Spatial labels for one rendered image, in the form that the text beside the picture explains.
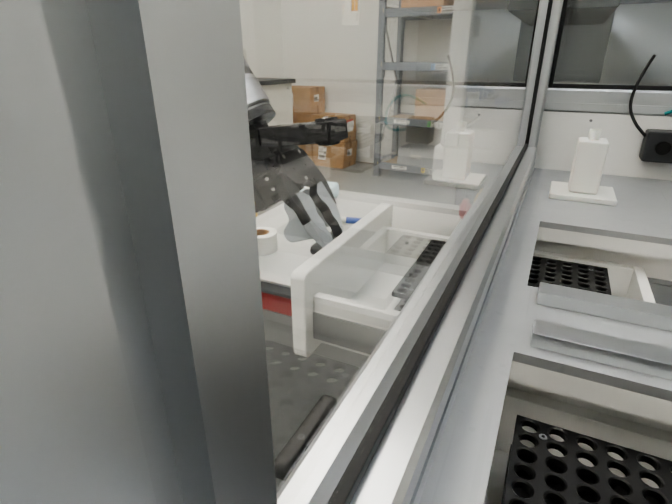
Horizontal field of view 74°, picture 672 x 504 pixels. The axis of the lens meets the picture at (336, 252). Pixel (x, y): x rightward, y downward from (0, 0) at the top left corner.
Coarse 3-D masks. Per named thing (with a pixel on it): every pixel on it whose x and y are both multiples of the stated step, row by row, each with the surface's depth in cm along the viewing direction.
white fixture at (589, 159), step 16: (592, 128) 66; (592, 144) 65; (608, 144) 64; (576, 160) 66; (592, 160) 65; (576, 176) 67; (592, 176) 66; (560, 192) 68; (576, 192) 68; (592, 192) 67; (608, 192) 68
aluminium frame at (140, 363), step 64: (0, 0) 3; (64, 0) 4; (128, 0) 4; (192, 0) 4; (0, 64) 3; (64, 64) 4; (128, 64) 4; (192, 64) 4; (0, 128) 3; (64, 128) 3; (128, 128) 4; (192, 128) 4; (0, 192) 3; (64, 192) 3; (128, 192) 4; (192, 192) 4; (512, 192) 55; (0, 256) 3; (64, 256) 3; (128, 256) 5; (192, 256) 5; (256, 256) 6; (0, 320) 3; (64, 320) 3; (128, 320) 5; (192, 320) 5; (256, 320) 6; (448, 320) 28; (0, 384) 3; (64, 384) 4; (128, 384) 4; (192, 384) 5; (256, 384) 6; (448, 384) 24; (0, 448) 3; (64, 448) 4; (128, 448) 4; (192, 448) 6; (256, 448) 6; (384, 448) 19
